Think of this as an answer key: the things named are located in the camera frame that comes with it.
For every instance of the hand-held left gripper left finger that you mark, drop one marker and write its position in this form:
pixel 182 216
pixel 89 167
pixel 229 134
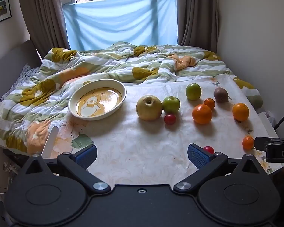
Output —
pixel 85 157

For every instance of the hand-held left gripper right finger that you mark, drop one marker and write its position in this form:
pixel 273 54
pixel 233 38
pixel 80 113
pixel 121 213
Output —
pixel 198 157

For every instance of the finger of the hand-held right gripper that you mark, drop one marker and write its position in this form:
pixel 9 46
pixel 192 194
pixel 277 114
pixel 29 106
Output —
pixel 278 151

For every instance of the red cherry tomato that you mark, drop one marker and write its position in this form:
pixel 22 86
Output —
pixel 209 149
pixel 170 119

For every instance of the small mandarin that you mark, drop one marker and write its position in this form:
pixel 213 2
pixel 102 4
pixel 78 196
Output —
pixel 248 143
pixel 209 103

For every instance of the large orange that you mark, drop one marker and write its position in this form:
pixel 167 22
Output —
pixel 201 114
pixel 240 111

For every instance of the cream bowl with chick print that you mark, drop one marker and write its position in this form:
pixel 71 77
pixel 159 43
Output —
pixel 97 100

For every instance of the large yellow apple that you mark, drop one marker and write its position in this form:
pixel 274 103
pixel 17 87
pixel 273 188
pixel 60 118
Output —
pixel 149 108

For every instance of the white floral tablecloth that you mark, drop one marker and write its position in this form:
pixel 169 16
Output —
pixel 144 146

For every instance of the green apple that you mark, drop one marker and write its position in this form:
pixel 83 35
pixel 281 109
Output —
pixel 171 104
pixel 193 91

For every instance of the brown kiwi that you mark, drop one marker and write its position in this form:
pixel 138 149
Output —
pixel 221 94

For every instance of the striped floral blanket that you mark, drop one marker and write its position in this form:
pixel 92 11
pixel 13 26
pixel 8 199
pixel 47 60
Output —
pixel 61 71

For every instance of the grey patterned pillow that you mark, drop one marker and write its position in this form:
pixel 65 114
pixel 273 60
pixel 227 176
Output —
pixel 23 75

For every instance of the grey bed headboard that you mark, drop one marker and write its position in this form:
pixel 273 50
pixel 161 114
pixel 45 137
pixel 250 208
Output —
pixel 9 56

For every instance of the light blue window cloth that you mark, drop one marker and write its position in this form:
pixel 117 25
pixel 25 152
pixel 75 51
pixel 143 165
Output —
pixel 120 21

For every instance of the brown curtain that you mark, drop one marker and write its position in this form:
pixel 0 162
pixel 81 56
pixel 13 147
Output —
pixel 196 11
pixel 43 14

